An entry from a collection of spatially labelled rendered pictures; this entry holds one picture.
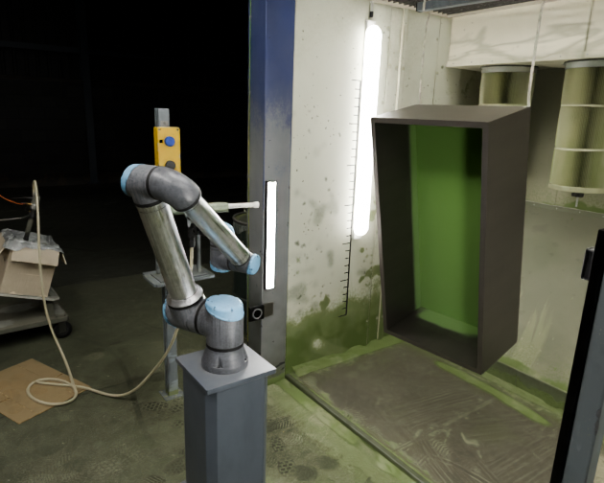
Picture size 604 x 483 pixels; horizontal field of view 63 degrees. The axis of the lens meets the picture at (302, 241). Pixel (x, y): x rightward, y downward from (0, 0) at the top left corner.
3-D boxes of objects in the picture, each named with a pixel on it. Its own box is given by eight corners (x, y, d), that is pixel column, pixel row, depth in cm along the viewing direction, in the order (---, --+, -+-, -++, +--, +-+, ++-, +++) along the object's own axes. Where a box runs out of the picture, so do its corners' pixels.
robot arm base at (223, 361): (214, 379, 189) (214, 356, 186) (194, 358, 203) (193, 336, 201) (256, 366, 199) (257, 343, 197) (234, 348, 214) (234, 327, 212)
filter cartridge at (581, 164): (564, 212, 278) (588, 56, 257) (531, 200, 313) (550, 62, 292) (625, 212, 280) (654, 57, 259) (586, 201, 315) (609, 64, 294)
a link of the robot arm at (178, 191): (186, 161, 160) (266, 258, 215) (157, 158, 166) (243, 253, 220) (170, 191, 156) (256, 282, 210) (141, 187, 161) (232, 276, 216)
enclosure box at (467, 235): (421, 306, 298) (415, 103, 253) (517, 342, 255) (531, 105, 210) (383, 332, 278) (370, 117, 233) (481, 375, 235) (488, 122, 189)
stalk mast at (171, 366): (174, 389, 296) (165, 108, 255) (178, 394, 292) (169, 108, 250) (165, 392, 293) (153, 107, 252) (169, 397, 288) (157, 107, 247)
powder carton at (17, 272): (-20, 272, 357) (-7, 220, 355) (44, 280, 385) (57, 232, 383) (-11, 294, 316) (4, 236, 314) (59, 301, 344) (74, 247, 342)
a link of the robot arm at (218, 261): (226, 275, 212) (226, 247, 209) (205, 270, 217) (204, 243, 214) (239, 270, 220) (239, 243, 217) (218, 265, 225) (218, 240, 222)
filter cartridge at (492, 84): (522, 191, 351) (540, 68, 329) (521, 198, 319) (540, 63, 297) (469, 186, 366) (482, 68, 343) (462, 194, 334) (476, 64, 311)
